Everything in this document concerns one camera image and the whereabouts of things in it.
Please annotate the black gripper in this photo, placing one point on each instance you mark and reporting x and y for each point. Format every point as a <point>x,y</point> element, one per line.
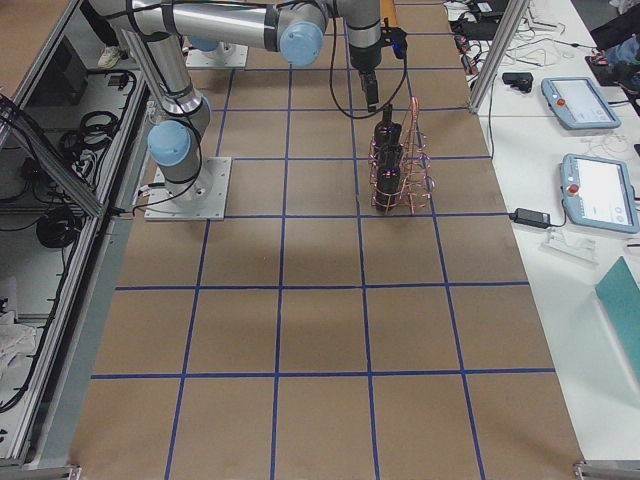
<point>361,58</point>

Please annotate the dark wine bottle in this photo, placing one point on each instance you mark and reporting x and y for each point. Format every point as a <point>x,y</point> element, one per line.
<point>387,189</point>
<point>389,158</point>
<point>386,132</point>

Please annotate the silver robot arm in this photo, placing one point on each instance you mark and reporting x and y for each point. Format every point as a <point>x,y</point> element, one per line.
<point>170,38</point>

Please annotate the black power adapter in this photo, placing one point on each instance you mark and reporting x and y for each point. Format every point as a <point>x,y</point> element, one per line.
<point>530,218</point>

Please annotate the teach pendant far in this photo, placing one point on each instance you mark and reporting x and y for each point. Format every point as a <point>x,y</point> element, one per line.
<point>578,104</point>

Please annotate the teach pendant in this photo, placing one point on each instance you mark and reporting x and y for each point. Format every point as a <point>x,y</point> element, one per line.
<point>578,104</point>
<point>597,193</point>

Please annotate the teach pendant near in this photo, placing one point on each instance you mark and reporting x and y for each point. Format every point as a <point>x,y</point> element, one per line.
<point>597,193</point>

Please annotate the teal notebook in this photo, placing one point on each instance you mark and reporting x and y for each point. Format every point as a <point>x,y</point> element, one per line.
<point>619,294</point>

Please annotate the copper wire wine basket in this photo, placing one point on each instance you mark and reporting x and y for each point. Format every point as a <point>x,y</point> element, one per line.
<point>416,183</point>

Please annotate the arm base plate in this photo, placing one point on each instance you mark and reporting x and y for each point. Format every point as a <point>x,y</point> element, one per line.
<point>225,56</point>
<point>205,199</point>

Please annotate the aluminium frame post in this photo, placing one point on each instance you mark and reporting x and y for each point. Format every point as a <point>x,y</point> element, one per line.
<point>504,35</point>

